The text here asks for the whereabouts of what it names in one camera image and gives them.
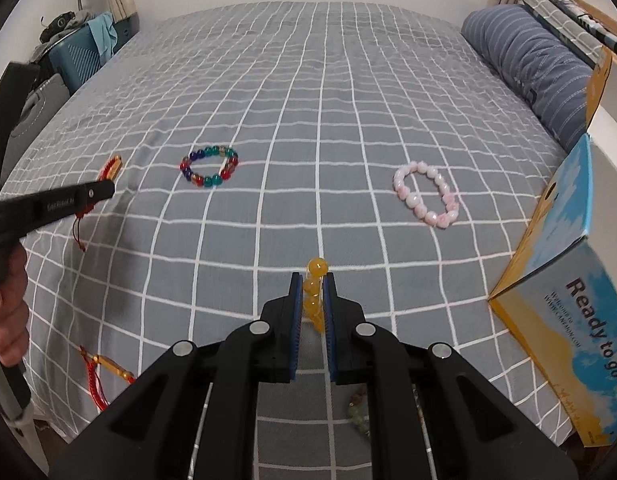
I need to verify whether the grey clothing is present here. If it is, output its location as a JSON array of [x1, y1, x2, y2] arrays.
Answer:
[[0, 73, 72, 182]]

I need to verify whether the grey checkered bedsheet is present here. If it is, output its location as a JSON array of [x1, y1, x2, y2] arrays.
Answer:
[[0, 0, 580, 480]]

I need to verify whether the yellow bead bracelet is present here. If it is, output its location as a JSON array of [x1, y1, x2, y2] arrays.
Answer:
[[302, 256, 332, 334]]

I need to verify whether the blue and yellow cardboard box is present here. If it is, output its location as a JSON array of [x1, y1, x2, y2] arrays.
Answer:
[[487, 47, 617, 449]]

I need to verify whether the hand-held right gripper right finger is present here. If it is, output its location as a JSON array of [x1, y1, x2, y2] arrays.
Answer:
[[323, 271, 580, 480]]

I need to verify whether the patterned grey pillow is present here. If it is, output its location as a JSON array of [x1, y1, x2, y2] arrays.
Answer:
[[509, 0, 617, 52]]

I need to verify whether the teal suitcase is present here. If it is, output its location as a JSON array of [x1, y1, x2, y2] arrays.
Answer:
[[47, 19, 140, 94]]

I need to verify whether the multicolour bead bracelet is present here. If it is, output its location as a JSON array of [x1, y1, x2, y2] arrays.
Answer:
[[180, 145, 240, 189]]

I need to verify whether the teal cloth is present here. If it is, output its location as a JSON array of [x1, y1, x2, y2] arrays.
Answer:
[[85, 12, 118, 59]]

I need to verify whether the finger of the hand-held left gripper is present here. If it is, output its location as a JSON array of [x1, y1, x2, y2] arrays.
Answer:
[[0, 179, 116, 249], [0, 61, 42, 197]]

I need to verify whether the person's left hand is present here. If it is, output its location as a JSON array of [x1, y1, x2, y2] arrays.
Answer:
[[0, 245, 31, 368]]

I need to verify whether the red cord bracelet gold tube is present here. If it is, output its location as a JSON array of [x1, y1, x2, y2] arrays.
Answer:
[[78, 345, 138, 414], [72, 155, 124, 254]]

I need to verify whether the blue striped pillow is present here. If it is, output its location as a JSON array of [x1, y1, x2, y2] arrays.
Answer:
[[461, 4, 597, 154]]

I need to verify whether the pink bead bracelet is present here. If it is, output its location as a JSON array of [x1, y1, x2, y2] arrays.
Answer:
[[393, 161, 461, 229]]

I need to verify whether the black bag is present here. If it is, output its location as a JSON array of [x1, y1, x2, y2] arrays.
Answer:
[[38, 10, 92, 44]]

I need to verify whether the green bead bracelet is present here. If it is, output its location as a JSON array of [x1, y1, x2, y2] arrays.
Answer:
[[345, 392, 373, 442]]

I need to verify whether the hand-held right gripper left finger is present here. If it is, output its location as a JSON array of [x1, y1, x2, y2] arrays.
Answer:
[[48, 271, 304, 480]]

